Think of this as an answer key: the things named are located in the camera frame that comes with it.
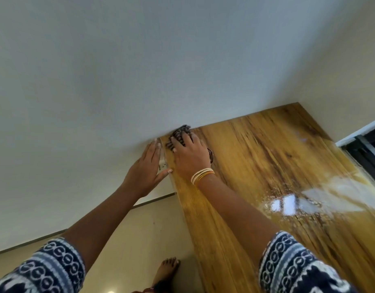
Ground person's right hand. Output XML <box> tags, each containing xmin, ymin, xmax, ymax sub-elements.
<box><xmin>170</xmin><ymin>132</ymin><xmax>212</xmax><ymax>182</ymax></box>

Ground person's left hand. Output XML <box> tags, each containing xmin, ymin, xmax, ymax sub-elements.
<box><xmin>122</xmin><ymin>138</ymin><xmax>173</xmax><ymax>199</ymax></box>

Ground striped brown cloth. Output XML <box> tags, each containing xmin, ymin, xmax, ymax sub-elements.
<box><xmin>165</xmin><ymin>124</ymin><xmax>214</xmax><ymax>164</ymax></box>

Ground person's left forearm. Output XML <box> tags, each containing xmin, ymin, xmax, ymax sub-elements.
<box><xmin>64</xmin><ymin>183</ymin><xmax>145</xmax><ymax>273</ymax></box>

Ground person's right forearm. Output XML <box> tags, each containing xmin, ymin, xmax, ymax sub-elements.
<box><xmin>196</xmin><ymin>173</ymin><xmax>281</xmax><ymax>260</ymax></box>

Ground person's left foot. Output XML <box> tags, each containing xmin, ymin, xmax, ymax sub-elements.
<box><xmin>150</xmin><ymin>257</ymin><xmax>181</xmax><ymax>290</ymax></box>

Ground gold bangles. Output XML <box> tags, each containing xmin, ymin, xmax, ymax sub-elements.
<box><xmin>190</xmin><ymin>167</ymin><xmax>216</xmax><ymax>186</ymax></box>

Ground navy patterned left sleeve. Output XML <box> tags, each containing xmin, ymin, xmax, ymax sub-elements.
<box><xmin>0</xmin><ymin>237</ymin><xmax>86</xmax><ymax>293</ymax></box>

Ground navy patterned sleeve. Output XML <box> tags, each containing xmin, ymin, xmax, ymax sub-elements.
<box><xmin>258</xmin><ymin>231</ymin><xmax>359</xmax><ymax>293</ymax></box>
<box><xmin>0</xmin><ymin>237</ymin><xmax>86</xmax><ymax>293</ymax></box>

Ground navy patterned right sleeve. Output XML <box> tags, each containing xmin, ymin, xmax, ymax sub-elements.
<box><xmin>258</xmin><ymin>231</ymin><xmax>359</xmax><ymax>293</ymax></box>

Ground white wall socket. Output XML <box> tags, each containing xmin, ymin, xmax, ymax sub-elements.
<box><xmin>158</xmin><ymin>146</ymin><xmax>169</xmax><ymax>177</ymax></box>

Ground black window frame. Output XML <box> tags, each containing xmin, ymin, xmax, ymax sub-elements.
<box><xmin>340</xmin><ymin>116</ymin><xmax>375</xmax><ymax>196</ymax></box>

